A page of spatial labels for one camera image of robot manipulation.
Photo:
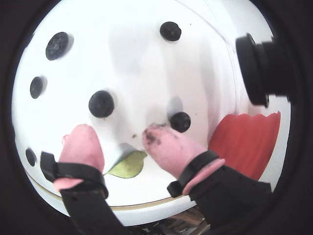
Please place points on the pink tipped black gripper finger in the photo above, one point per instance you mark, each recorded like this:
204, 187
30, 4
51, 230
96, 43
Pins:
171, 149
83, 147

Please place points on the small dark blueberry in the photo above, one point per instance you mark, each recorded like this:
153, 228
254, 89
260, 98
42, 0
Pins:
170, 31
36, 87

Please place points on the red collapsible silicone cup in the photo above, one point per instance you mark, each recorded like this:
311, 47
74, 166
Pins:
244, 147

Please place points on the green leaf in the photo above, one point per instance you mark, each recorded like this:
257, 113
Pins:
129, 166

